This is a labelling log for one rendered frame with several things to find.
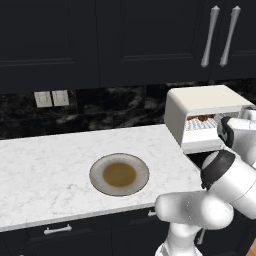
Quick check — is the black drawer front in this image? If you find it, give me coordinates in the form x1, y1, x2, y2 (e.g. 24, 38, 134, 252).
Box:
110, 205, 172, 256
0, 214, 113, 256

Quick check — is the white toaster oven door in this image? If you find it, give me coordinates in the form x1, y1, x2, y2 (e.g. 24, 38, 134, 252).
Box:
181, 130, 226, 155

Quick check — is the black upper cupboard door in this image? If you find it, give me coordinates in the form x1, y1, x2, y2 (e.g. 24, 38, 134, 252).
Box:
96, 0, 215, 89
209, 0, 256, 81
0, 0, 101, 95

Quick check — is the toaster oven wire rack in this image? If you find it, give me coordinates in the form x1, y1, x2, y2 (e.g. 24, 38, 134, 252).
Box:
184, 120, 222, 132

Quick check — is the white toaster oven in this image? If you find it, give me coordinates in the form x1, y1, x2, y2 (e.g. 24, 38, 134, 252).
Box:
163, 84, 256, 155

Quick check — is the brown kebab skewer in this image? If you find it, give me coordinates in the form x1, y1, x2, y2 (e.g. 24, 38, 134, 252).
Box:
186, 114, 217, 122

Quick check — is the grey plate with brown centre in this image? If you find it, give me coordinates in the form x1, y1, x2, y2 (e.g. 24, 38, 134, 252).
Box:
88, 152, 150, 197

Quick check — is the silver cupboard handle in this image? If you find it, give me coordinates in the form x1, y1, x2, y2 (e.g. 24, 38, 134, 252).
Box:
218, 5, 242, 68
200, 5, 221, 69

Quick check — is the white wall outlet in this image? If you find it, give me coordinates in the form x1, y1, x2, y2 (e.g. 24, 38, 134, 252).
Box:
51, 89, 70, 108
33, 90, 54, 109

